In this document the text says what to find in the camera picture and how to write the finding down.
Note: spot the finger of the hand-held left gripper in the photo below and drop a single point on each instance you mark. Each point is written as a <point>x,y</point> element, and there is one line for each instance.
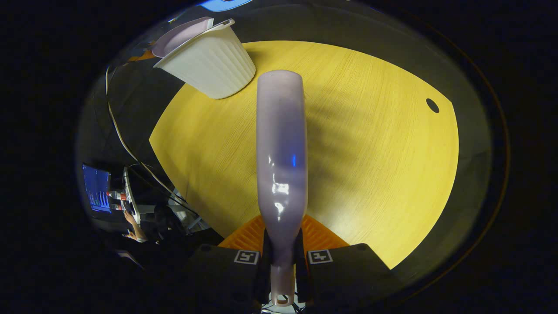
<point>143,56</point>

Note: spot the white ribbed garbage bin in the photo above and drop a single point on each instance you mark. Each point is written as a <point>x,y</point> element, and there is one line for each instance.
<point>213,65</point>

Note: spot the small pink broom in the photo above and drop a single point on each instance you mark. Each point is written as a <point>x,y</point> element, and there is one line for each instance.
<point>281,144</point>

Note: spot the black backdrop cloth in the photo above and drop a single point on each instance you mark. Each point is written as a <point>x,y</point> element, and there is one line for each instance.
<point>327,22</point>

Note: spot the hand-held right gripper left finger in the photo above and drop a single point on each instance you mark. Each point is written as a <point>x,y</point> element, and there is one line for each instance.
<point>222,274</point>

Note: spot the computer monitor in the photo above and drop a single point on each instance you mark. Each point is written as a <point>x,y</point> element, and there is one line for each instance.
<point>96,187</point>

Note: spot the pink plastic dustpan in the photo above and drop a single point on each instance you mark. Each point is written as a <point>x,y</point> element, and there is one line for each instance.
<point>178,37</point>

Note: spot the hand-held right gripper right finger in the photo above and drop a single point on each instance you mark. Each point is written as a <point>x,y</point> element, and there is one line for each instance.
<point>344,274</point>

